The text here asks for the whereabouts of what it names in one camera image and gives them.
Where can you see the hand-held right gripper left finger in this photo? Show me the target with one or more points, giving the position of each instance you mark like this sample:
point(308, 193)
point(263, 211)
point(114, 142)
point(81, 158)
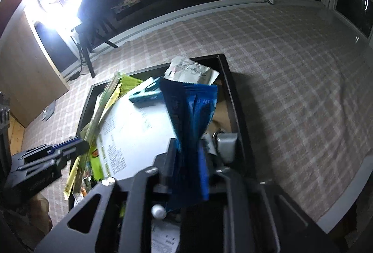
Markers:
point(170, 159)

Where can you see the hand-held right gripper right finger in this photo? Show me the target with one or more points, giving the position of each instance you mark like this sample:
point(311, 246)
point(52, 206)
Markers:
point(203, 171)

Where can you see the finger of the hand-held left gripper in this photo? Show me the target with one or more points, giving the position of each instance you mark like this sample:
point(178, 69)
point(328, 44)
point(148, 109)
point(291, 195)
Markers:
point(75, 152)
point(66, 144)

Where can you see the long yellow packet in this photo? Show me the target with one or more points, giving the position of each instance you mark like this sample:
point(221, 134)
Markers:
point(96, 130)

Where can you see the dark blue snack packet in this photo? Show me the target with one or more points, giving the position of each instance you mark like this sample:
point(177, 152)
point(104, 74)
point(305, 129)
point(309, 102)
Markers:
point(189, 116)

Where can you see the black storage box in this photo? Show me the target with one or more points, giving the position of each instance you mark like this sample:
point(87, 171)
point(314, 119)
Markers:
point(237, 113)

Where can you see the blue plastic clip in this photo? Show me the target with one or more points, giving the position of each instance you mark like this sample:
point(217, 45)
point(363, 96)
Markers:
point(144, 97)

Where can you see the person's left hand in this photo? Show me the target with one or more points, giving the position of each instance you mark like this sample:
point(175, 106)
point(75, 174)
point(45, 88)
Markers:
point(39, 209)

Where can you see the grey flat pouch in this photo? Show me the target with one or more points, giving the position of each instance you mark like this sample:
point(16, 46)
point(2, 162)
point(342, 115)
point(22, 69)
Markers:
point(49, 110)

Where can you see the large white green box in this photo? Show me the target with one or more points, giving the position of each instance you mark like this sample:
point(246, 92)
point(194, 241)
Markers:
point(137, 136)

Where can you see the light wooden panel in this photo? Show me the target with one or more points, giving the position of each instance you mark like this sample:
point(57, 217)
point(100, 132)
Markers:
point(16, 136)

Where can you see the black power strip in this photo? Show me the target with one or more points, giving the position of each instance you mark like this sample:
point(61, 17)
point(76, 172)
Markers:
point(74, 76)

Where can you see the green packet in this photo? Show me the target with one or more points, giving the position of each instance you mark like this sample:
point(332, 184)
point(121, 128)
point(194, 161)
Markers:
point(129, 84)

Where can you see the wooden cabinet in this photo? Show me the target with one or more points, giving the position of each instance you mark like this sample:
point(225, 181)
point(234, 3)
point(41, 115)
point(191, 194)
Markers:
point(26, 66)

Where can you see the white crumpled packet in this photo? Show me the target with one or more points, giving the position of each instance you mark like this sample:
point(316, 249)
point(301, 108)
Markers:
point(189, 70)

